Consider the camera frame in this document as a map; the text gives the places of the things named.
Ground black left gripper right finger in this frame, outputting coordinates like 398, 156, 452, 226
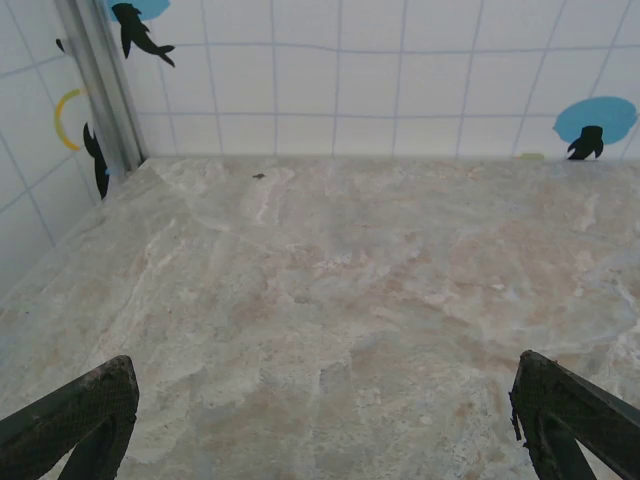
509, 350, 640, 480

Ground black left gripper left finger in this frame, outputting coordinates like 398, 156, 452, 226
0, 355, 140, 480

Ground black fish sticker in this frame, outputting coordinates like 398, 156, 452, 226
110, 2, 177, 68
82, 122, 110, 201
566, 125, 606, 161

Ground blue round sticker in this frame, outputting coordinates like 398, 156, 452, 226
552, 96, 639, 147
107, 0, 172, 24

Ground metal corner post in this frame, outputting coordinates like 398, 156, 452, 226
53, 0, 150, 174

